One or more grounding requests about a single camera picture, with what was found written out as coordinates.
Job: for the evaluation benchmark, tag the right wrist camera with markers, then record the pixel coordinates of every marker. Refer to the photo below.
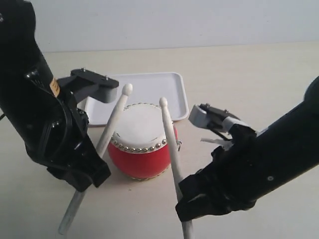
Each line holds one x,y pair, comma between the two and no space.
207,117

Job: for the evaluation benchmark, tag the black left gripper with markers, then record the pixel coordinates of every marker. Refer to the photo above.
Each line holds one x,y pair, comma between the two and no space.
53,128

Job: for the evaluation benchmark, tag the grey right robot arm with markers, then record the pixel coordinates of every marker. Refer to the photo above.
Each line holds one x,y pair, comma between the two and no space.
290,148

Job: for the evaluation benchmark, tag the red small drum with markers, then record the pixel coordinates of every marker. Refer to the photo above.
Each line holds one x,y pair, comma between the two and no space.
138,147

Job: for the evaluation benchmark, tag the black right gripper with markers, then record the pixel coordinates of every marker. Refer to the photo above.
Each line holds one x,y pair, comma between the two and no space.
225,184

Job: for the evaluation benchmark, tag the white rectangular plastic tray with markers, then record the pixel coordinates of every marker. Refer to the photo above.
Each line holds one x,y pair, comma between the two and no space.
147,88

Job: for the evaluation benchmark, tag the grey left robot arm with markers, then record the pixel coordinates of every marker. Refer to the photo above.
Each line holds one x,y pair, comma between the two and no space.
19,51

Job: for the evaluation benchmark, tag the wooden drumstick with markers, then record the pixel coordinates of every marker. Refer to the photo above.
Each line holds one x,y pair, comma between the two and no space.
101,148
172,144

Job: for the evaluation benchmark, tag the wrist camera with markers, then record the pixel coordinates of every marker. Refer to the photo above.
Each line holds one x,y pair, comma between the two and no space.
207,117
83,83

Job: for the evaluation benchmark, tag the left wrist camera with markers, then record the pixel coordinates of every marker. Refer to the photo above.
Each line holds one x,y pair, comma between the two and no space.
83,83

